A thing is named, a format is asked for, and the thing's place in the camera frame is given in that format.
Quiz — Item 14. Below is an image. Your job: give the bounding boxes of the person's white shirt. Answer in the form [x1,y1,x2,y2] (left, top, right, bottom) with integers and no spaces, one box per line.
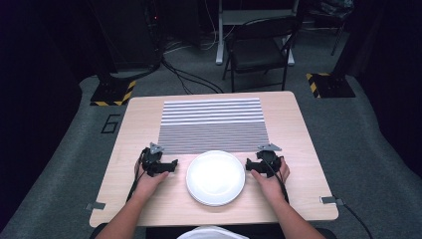
[176,225,250,239]

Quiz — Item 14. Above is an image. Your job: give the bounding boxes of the black table edge cable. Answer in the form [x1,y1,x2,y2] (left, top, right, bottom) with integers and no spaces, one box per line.
[341,200,375,239]

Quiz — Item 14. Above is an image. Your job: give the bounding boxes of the hand-held gripper cable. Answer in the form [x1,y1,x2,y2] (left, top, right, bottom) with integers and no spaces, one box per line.
[263,159,291,204]
[125,147,147,202]

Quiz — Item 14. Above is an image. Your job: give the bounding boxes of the right hand-held gripper cable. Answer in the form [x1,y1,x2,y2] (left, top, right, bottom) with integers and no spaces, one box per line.
[263,159,291,204]

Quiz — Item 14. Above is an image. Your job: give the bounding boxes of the left hand-held gripper cable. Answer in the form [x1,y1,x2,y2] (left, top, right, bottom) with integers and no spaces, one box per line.
[125,147,147,202]

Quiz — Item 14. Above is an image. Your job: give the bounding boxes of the grey striped placemat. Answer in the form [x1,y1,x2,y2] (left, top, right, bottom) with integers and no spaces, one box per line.
[157,97,271,156]

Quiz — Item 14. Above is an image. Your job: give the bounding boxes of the black folding chair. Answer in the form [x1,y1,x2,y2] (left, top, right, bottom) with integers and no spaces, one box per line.
[221,14,302,94]

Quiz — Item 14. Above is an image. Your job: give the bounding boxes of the person's right hand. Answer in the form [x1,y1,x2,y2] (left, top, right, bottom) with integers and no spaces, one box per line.
[250,158,291,203]

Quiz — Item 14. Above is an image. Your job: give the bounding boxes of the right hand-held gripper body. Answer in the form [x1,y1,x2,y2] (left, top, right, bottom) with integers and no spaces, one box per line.
[256,142,283,176]

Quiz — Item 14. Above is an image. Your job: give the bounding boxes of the grey tape strip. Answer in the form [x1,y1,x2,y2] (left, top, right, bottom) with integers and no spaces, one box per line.
[85,201,106,212]

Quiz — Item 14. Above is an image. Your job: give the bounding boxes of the person's left hand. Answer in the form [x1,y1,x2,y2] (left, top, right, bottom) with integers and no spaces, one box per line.
[133,158,170,200]

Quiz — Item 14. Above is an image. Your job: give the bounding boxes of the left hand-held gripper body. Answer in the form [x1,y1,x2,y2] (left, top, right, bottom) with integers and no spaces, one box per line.
[141,142,167,177]

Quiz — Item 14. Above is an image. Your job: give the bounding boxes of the white desk frame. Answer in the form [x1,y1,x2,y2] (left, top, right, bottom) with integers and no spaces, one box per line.
[215,0,297,67]

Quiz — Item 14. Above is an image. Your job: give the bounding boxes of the dark computer cabinet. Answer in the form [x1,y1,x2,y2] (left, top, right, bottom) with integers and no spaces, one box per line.
[96,0,165,73]

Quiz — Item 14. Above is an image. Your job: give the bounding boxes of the black floor cables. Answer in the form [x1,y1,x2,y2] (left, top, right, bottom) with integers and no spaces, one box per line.
[160,56,225,96]

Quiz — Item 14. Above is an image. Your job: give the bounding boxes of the black stand base striped tape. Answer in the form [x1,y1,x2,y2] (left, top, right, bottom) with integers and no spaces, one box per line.
[306,72,356,100]
[90,78,137,108]

